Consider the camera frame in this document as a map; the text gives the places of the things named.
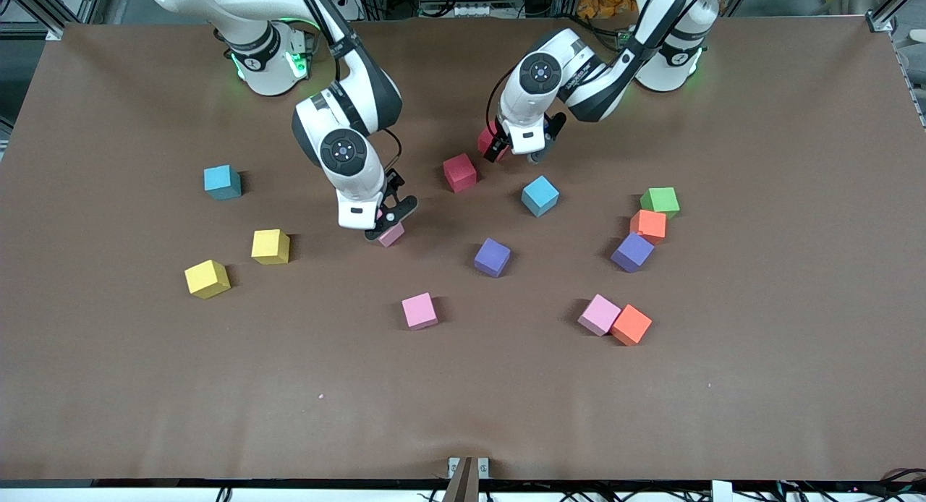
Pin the green foam cube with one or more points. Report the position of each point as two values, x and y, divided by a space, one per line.
660 202

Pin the orange foam cube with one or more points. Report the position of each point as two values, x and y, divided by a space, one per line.
649 225
632 325

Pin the light blue foam cube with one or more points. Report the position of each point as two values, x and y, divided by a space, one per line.
540 196

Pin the purple foam cube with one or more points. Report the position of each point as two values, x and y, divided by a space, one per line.
492 257
632 252

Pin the dark teal foam cube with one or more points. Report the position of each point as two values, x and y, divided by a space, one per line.
222 182

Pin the pink foam cube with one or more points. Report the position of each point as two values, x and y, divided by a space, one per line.
597 314
393 236
419 311

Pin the metal table edge bracket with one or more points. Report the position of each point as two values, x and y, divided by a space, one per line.
483 466

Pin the yellow foam cube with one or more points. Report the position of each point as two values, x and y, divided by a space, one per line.
270 246
207 278

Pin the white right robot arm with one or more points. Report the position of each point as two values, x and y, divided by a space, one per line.
359 187

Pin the brown strip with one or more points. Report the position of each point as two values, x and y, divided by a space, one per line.
463 484

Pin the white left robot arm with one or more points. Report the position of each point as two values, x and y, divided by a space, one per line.
521 97

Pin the white label tag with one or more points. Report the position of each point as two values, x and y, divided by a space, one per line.
722 492

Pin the red foam cube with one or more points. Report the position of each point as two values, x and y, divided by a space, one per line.
460 172
482 139

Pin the orange objects pile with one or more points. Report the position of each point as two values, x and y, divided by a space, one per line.
597 3

